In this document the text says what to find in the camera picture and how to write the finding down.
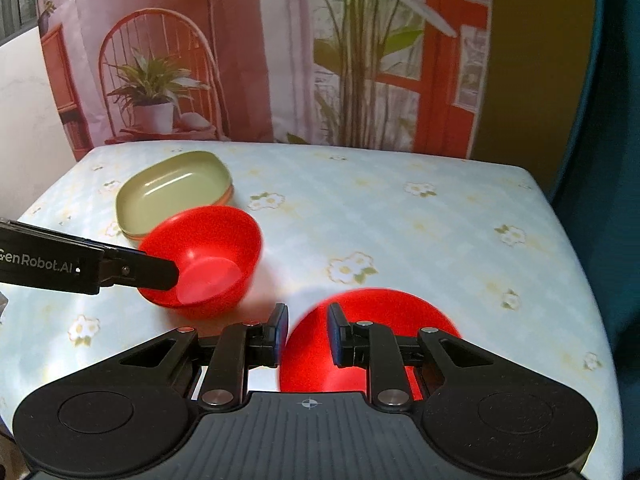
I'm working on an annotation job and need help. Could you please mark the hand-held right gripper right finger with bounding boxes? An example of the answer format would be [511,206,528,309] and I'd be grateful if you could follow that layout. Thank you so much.
[326,303,507,412]

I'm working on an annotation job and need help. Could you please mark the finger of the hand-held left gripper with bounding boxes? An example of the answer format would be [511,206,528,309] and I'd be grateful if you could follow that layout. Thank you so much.
[99,244,180,292]

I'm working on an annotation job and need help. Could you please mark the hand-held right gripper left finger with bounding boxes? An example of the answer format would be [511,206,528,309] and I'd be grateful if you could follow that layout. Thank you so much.
[117,303,290,414]

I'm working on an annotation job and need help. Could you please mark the red bowl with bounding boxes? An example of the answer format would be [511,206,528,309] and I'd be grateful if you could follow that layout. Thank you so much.
[278,287,464,394]
[137,205,264,320]

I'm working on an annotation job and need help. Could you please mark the orange square plate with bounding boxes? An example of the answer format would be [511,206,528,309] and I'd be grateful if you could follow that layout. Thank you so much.
[121,184,236,242]

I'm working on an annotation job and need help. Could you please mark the floral tablecloth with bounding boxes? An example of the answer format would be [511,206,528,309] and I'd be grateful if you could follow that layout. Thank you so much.
[0,142,622,463]

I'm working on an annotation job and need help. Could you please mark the printed backdrop cloth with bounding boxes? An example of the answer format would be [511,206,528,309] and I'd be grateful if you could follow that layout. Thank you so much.
[35,0,495,162]

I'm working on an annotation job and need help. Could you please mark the dark window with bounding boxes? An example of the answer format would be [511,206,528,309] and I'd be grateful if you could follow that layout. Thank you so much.
[0,0,45,45]

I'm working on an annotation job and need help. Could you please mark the teal curtain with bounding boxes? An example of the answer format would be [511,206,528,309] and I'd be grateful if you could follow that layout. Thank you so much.
[547,0,640,356]

